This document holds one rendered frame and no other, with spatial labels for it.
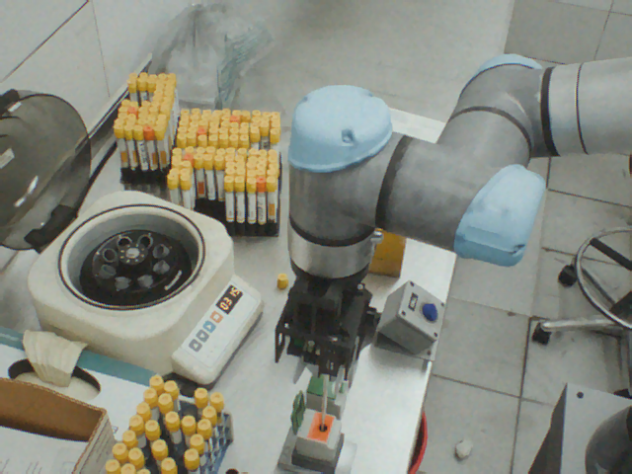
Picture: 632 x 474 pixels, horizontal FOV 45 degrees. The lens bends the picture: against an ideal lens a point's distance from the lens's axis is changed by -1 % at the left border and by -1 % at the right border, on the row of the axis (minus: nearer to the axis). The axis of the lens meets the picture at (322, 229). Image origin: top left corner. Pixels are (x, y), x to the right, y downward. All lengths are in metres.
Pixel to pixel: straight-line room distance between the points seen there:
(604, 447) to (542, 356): 1.36
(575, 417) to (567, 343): 1.34
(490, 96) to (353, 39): 1.12
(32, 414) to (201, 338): 0.24
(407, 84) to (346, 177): 1.06
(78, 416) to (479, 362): 1.48
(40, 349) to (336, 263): 0.51
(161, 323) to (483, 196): 0.56
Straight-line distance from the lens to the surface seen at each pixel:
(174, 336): 1.01
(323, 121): 0.55
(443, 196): 0.55
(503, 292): 2.41
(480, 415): 2.13
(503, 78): 0.66
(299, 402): 0.92
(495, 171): 0.56
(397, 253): 1.16
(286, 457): 0.99
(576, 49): 3.30
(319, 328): 0.69
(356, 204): 0.57
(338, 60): 1.67
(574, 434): 0.99
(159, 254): 1.10
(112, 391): 1.00
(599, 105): 0.63
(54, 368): 1.01
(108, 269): 1.09
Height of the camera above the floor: 1.76
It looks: 45 degrees down
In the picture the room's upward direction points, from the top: 3 degrees clockwise
